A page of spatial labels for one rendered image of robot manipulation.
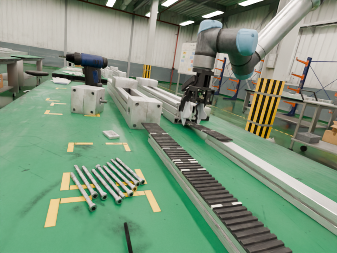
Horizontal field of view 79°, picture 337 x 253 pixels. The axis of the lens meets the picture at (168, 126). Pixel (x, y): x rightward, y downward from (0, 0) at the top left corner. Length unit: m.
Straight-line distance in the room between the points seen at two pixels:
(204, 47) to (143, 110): 0.29
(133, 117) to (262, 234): 0.50
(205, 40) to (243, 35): 0.12
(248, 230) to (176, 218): 0.10
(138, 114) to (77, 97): 0.25
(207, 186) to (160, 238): 0.11
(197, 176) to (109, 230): 0.16
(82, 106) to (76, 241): 0.59
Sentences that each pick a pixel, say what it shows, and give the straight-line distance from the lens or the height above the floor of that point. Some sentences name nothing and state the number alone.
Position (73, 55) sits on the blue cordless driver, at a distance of 1.05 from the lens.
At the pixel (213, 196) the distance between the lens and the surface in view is 0.32.
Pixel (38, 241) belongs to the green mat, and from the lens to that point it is 0.29.
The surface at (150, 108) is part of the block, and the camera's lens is 0.67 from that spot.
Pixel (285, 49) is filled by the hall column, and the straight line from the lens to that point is 4.05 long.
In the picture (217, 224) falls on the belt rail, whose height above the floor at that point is 0.79.
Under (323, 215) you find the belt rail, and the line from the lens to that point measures 0.44.
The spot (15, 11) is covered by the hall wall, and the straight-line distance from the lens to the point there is 16.31.
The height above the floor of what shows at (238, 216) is 0.81.
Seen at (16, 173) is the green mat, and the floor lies 0.78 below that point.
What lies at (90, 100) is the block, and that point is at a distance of 0.80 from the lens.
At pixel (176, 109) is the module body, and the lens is 0.81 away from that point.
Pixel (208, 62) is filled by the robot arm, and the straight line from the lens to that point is 0.72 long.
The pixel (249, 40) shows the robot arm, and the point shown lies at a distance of 0.68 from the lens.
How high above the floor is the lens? 0.98
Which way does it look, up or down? 15 degrees down
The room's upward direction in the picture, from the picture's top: 9 degrees clockwise
